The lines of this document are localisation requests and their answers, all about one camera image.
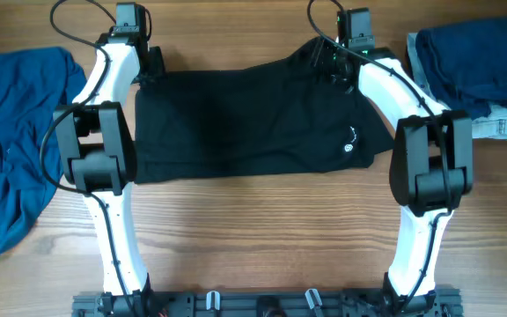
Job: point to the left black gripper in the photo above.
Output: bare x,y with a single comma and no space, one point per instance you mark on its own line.
155,62

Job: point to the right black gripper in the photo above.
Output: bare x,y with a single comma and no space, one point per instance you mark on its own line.
324,55

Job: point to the black t-shirt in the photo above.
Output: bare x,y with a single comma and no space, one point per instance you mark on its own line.
290,116

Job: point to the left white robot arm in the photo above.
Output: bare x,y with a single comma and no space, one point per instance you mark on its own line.
99,161

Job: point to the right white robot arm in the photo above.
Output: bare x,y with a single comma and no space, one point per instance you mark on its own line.
431,170

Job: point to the navy blue folded garment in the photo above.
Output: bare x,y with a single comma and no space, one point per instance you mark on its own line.
465,64

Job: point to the teal blue shirt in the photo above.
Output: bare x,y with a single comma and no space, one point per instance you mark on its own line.
33,83

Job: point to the grey folded garment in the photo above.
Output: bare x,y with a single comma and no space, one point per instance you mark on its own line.
493,126

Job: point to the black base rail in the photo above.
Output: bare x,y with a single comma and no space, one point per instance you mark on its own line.
442,302

